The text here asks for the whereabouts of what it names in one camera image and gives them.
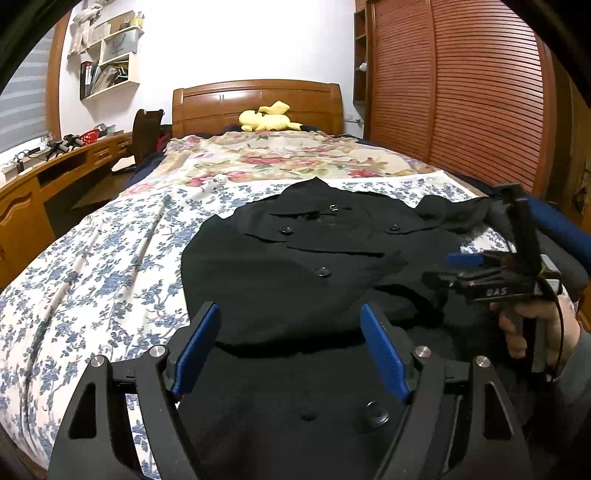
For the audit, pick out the dark grey cloth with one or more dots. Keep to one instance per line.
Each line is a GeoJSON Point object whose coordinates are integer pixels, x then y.
{"type": "Point", "coordinates": [572, 267]}

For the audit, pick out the red basket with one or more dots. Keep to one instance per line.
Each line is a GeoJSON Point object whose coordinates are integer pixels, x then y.
{"type": "Point", "coordinates": [90, 135]}

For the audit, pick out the red floral blanket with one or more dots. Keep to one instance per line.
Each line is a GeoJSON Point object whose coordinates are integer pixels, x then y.
{"type": "Point", "coordinates": [277, 157]}

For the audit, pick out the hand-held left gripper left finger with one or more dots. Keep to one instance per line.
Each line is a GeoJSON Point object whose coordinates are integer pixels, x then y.
{"type": "Point", "coordinates": [198, 350]}

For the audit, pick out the dark chair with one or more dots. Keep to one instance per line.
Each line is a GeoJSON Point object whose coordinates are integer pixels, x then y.
{"type": "Point", "coordinates": [145, 134]}

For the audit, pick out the black coat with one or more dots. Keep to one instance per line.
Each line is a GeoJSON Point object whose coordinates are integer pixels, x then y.
{"type": "Point", "coordinates": [286, 277]}

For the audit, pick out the person's right hand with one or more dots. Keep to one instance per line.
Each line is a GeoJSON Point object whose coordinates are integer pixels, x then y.
{"type": "Point", "coordinates": [512, 341]}

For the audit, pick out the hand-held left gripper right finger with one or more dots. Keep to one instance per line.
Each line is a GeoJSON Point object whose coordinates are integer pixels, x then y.
{"type": "Point", "coordinates": [385, 350]}

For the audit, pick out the wooden slatted wardrobe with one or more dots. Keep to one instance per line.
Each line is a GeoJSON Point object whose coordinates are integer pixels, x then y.
{"type": "Point", "coordinates": [461, 92]}

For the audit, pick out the grey window blind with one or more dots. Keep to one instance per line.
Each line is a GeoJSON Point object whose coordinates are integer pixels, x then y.
{"type": "Point", "coordinates": [23, 106]}

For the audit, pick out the white wall shelf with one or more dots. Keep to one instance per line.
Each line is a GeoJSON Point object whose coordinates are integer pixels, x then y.
{"type": "Point", "coordinates": [124, 57]}

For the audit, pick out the person's right forearm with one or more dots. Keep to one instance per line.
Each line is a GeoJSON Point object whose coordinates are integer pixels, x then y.
{"type": "Point", "coordinates": [577, 397]}

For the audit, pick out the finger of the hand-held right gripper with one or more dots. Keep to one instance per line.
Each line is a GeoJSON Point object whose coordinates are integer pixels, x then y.
{"type": "Point", "coordinates": [464, 261]}
{"type": "Point", "coordinates": [438, 279]}

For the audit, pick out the yellow plush toy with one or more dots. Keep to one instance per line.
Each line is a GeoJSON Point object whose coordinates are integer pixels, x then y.
{"type": "Point", "coordinates": [263, 120]}

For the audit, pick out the blue floral bed sheet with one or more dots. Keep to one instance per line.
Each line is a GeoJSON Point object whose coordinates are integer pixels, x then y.
{"type": "Point", "coordinates": [92, 277]}

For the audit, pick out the wooden desk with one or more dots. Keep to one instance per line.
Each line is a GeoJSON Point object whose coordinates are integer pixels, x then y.
{"type": "Point", "coordinates": [18, 217]}

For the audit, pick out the narrow wooden shelf column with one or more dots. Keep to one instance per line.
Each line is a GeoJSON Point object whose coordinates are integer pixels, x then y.
{"type": "Point", "coordinates": [360, 46]}

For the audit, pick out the upright books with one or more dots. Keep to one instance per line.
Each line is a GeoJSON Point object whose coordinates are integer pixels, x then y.
{"type": "Point", "coordinates": [87, 76]}

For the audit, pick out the wooden headboard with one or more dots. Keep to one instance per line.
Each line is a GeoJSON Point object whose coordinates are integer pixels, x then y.
{"type": "Point", "coordinates": [207, 106]}

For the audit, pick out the wooden window frame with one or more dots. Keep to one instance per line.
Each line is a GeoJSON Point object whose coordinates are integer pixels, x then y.
{"type": "Point", "coordinates": [55, 69]}

